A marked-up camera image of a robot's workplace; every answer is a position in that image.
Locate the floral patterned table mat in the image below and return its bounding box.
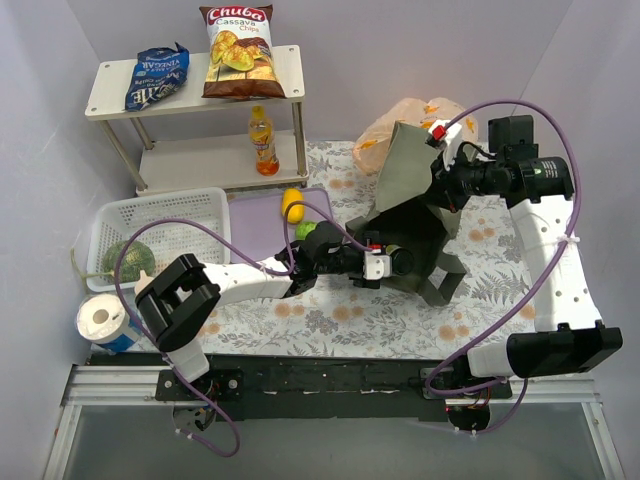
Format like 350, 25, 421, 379
129, 139, 546, 361

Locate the green glass bottle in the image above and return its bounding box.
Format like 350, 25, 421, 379
383, 245, 415, 277

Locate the white paper towel roll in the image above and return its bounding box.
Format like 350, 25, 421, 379
76, 294, 141, 353

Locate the orange juice bottle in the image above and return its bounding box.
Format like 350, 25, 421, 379
248, 106, 279, 176

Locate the green canvas tote bag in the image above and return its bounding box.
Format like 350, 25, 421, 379
346, 122, 466, 307

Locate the white two-tier shelf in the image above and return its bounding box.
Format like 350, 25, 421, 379
85, 45, 309, 196

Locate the beige capped bottle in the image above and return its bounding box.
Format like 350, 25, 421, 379
134, 270, 154, 295

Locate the orange plastic grocery bag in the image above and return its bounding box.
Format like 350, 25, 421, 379
352, 97, 465, 174

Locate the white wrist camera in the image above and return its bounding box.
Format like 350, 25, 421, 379
426, 120, 463, 170
363, 244, 388, 266

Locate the aluminium frame rail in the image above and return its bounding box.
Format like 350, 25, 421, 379
43, 365, 180, 479

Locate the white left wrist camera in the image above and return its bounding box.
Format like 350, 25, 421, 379
363, 244, 388, 266

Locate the white perforated plastic basket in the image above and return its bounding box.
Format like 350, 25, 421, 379
86, 187, 231, 293

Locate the yellow mango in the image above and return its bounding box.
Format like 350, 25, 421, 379
281, 188, 305, 225

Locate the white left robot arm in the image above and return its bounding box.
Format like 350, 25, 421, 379
134, 221, 392, 400

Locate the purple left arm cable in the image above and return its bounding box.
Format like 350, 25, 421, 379
113, 192, 374, 457

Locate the purple plastic tray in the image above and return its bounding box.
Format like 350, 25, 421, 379
228, 188, 333, 260

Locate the blue snack packet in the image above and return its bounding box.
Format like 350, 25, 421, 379
124, 43, 190, 112

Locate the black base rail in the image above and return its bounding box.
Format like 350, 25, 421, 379
84, 352, 506, 431

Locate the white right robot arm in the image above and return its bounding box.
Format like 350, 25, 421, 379
425, 115, 623, 398

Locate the cassava chips bag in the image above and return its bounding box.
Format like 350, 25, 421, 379
199, 5, 285, 100

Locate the green melon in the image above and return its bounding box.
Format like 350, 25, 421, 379
102, 240, 156, 283

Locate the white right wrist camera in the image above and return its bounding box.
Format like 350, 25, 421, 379
426, 120, 463, 170

